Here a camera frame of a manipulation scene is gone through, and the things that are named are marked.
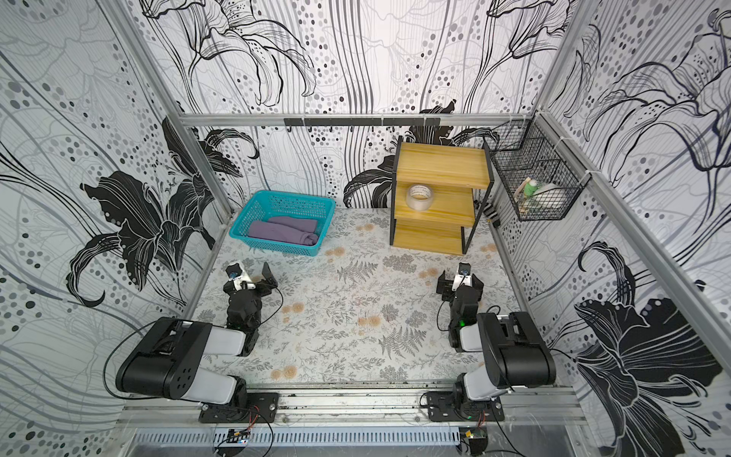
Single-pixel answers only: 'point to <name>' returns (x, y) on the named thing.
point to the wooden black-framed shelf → (453, 173)
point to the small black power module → (478, 438)
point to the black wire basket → (538, 174)
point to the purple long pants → (288, 228)
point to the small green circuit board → (234, 437)
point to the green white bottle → (530, 188)
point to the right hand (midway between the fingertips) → (463, 269)
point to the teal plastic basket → (261, 205)
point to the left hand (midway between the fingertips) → (258, 270)
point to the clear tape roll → (420, 197)
